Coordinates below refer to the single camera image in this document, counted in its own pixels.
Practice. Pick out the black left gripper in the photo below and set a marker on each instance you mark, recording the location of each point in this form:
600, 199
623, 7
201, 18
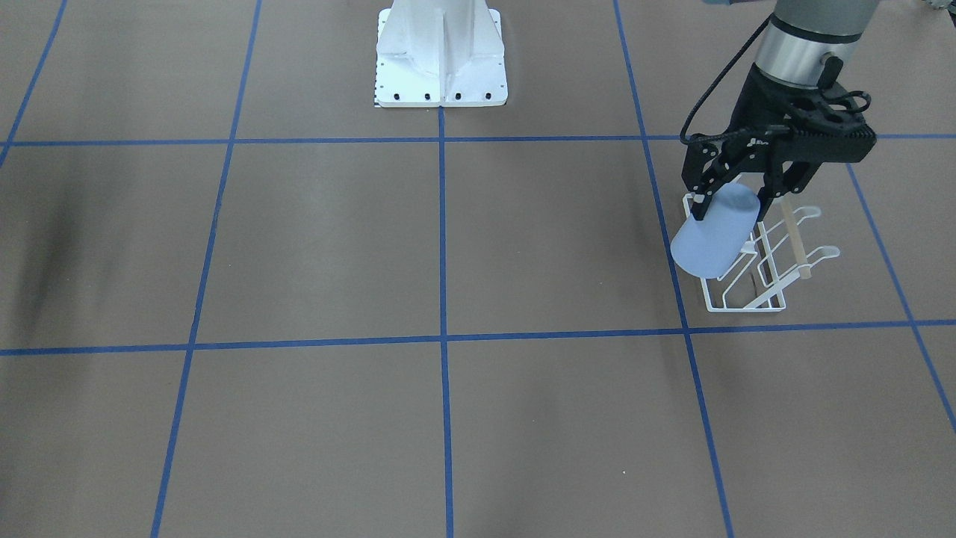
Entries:
757, 107

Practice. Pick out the light blue plastic cup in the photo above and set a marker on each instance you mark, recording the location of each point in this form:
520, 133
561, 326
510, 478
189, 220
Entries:
708, 247

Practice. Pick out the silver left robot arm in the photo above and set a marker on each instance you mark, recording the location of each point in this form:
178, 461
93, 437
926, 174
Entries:
794, 37

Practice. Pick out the white wire cup holder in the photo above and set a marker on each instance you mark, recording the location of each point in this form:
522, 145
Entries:
774, 257

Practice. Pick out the white camera pole base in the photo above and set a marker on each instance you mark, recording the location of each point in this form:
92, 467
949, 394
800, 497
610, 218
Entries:
440, 54

